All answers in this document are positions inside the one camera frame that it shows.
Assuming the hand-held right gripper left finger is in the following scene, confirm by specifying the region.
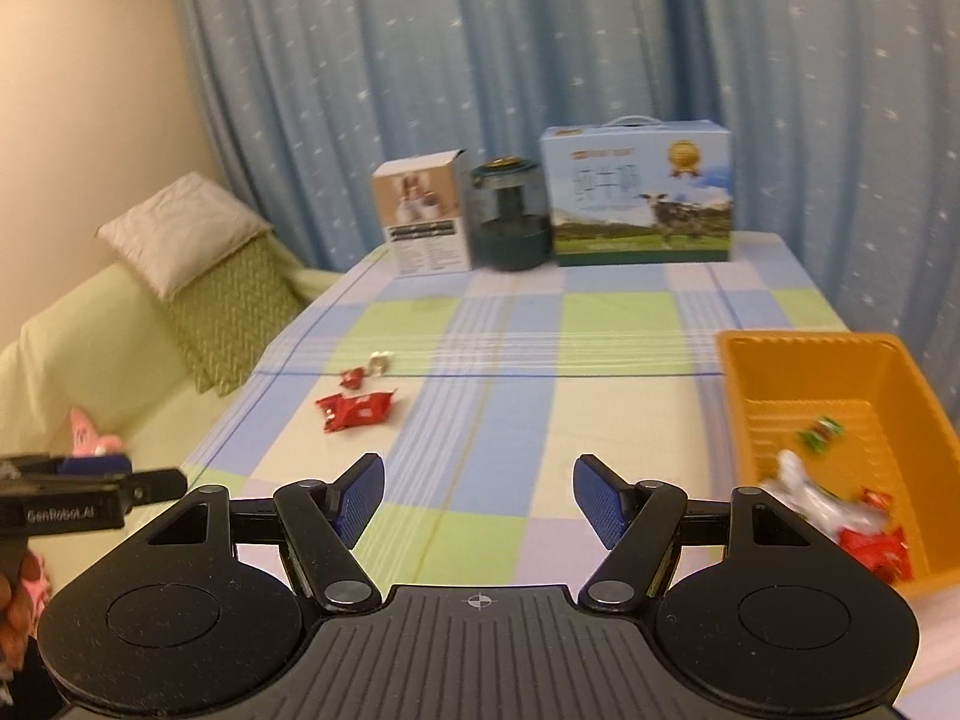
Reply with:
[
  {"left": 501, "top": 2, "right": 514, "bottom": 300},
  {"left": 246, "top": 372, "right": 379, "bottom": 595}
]
[{"left": 142, "top": 454, "right": 386, "bottom": 614}]

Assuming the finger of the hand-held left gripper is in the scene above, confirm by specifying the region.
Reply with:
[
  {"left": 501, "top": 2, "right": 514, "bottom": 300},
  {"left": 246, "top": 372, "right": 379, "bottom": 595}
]
[
  {"left": 120, "top": 469, "right": 188, "bottom": 511},
  {"left": 0, "top": 454, "right": 134, "bottom": 478}
]

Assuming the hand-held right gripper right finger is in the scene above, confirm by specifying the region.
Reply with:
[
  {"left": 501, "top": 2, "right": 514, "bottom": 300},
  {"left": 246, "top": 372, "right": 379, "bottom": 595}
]
[{"left": 574, "top": 454, "right": 820, "bottom": 614}]

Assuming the green and white snack packet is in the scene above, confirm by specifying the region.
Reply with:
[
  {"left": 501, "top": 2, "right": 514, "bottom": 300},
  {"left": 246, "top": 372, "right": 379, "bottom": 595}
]
[{"left": 757, "top": 450, "right": 882, "bottom": 541}]

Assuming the yellow green candy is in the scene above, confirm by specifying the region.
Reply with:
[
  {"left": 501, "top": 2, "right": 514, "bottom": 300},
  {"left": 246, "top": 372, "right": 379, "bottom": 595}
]
[{"left": 796, "top": 416, "right": 847, "bottom": 453}]

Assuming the orange plastic tray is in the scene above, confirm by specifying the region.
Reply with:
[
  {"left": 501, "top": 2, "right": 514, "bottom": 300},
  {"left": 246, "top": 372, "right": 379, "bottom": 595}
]
[{"left": 715, "top": 330, "right": 960, "bottom": 601}]

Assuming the person's left hand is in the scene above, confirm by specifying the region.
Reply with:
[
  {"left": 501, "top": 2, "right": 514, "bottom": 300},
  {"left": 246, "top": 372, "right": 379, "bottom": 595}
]
[{"left": 0, "top": 551, "right": 40, "bottom": 681}]

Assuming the pink plush toy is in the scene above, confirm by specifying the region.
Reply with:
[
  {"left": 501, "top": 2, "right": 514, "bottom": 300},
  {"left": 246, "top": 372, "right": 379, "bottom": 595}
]
[{"left": 67, "top": 405, "right": 127, "bottom": 458}]

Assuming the light green sofa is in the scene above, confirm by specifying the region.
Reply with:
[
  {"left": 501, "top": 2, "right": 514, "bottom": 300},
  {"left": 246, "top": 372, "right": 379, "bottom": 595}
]
[{"left": 0, "top": 240, "right": 342, "bottom": 481}]

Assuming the checked tablecloth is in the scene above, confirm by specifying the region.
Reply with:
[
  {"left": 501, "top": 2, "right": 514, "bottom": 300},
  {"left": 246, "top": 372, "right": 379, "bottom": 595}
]
[{"left": 176, "top": 231, "right": 960, "bottom": 720}]

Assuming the green zigzag pillow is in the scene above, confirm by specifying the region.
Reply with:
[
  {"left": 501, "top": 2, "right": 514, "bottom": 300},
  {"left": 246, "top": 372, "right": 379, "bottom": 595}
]
[{"left": 166, "top": 236, "right": 305, "bottom": 397}]

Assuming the cream pillow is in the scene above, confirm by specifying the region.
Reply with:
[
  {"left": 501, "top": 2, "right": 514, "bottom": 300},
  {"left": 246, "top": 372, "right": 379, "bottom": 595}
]
[{"left": 96, "top": 171, "right": 272, "bottom": 302}]

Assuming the white product box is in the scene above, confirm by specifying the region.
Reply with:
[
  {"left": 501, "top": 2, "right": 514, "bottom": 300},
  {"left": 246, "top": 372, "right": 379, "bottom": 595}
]
[{"left": 373, "top": 150, "right": 473, "bottom": 278}]

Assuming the dark green humidifier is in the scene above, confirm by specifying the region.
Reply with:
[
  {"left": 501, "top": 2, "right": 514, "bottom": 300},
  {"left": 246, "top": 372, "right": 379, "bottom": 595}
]
[{"left": 469, "top": 157, "right": 554, "bottom": 271}]

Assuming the blue milk carton box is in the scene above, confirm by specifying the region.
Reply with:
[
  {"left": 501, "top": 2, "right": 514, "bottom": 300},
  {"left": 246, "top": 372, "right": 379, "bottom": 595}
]
[{"left": 540, "top": 116, "right": 734, "bottom": 267}]

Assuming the blue star curtain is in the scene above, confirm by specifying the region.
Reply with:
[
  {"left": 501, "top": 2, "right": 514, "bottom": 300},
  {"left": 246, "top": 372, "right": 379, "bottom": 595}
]
[{"left": 165, "top": 0, "right": 960, "bottom": 331}]

